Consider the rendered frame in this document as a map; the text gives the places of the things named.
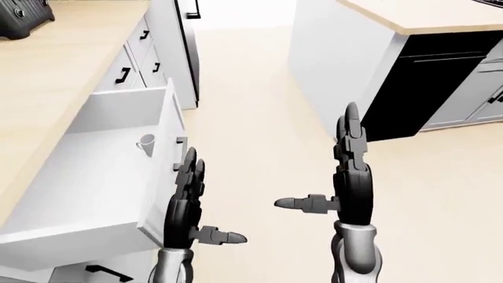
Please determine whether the long black cabinet handle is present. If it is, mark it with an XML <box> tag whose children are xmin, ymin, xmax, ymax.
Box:
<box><xmin>184</xmin><ymin>0</ymin><xmax>202</xmax><ymax>19</ymax></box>
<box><xmin>85</xmin><ymin>264</ymin><xmax>135</xmax><ymax>283</ymax></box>

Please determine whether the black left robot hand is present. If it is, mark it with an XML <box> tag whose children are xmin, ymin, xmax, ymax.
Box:
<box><xmin>164</xmin><ymin>146</ymin><xmax>249</xmax><ymax>250</ymax></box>

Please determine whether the white mug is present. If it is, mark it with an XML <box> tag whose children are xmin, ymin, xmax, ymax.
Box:
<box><xmin>135</xmin><ymin>133</ymin><xmax>157</xmax><ymax>158</ymax></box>

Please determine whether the white drawer front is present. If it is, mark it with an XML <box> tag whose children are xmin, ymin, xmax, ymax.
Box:
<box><xmin>124</xmin><ymin>13</ymin><xmax>156</xmax><ymax>57</ymax></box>

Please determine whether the grey cabinet unit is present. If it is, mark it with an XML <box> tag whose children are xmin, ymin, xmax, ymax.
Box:
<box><xmin>418</xmin><ymin>43</ymin><xmax>503</xmax><ymax>130</ymax></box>

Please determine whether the white cabinet door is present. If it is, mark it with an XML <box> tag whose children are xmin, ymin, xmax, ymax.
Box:
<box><xmin>138</xmin><ymin>43</ymin><xmax>171</xmax><ymax>89</ymax></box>
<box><xmin>93</xmin><ymin>43</ymin><xmax>145</xmax><ymax>93</ymax></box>

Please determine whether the tall white cabinet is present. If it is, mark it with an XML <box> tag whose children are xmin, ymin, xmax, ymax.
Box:
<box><xmin>149</xmin><ymin>0</ymin><xmax>202</xmax><ymax>111</ymax></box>

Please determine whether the open white drawer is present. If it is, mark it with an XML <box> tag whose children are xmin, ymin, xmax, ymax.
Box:
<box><xmin>0</xmin><ymin>77</ymin><xmax>189</xmax><ymax>273</ymax></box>

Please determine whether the white cabinet front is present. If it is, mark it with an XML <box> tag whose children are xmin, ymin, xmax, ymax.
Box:
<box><xmin>46</xmin><ymin>250</ymin><xmax>159</xmax><ymax>283</ymax></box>

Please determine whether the grey drawer handle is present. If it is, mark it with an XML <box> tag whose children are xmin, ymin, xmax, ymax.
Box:
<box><xmin>172</xmin><ymin>136</ymin><xmax>189</xmax><ymax>172</ymax></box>

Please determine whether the black toaster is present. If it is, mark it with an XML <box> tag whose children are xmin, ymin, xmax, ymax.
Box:
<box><xmin>0</xmin><ymin>0</ymin><xmax>57</xmax><ymax>41</ymax></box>

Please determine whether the white kitchen island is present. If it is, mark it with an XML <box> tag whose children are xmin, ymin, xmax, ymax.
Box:
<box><xmin>288</xmin><ymin>0</ymin><xmax>503</xmax><ymax>143</ymax></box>

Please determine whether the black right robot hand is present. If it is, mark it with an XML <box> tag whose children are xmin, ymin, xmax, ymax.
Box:
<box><xmin>274</xmin><ymin>101</ymin><xmax>375</xmax><ymax>228</ymax></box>

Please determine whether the black dishwasher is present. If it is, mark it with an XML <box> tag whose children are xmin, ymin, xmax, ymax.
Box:
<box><xmin>358</xmin><ymin>28</ymin><xmax>503</xmax><ymax>143</ymax></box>

